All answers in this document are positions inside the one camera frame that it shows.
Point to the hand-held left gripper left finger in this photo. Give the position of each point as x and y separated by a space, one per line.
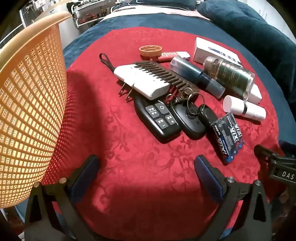
84 176

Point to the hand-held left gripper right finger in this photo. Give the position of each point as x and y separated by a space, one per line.
208 178

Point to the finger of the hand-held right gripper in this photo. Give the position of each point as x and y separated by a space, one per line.
263 153

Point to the blue battery pack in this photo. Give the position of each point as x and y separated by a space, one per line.
226 139

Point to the black oval key fob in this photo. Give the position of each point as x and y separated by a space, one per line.
192 127

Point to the white cylindrical tube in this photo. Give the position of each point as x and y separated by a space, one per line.
238 105

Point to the black car key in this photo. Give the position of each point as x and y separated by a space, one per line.
208 117

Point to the black remote fob with buttons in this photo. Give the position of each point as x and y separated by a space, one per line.
161 132

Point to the glass jar with cork lid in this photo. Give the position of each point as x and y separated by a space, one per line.
231 76

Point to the orange plastic mesh basket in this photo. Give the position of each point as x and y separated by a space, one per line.
30 104

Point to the brown comb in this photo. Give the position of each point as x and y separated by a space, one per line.
180 84

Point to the white plug charger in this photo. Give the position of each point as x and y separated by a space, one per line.
134 75

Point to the red lighter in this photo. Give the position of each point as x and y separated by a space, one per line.
168 55

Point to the orange bottle cap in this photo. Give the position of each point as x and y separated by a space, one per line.
150 56

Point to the red patterned cloth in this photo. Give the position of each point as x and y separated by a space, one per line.
138 173

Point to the white cabinet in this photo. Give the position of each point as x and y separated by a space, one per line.
266 9

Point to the dark blue plush blanket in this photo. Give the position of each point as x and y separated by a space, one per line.
138 25

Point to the pink bed sheet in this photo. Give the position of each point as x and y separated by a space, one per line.
150 11

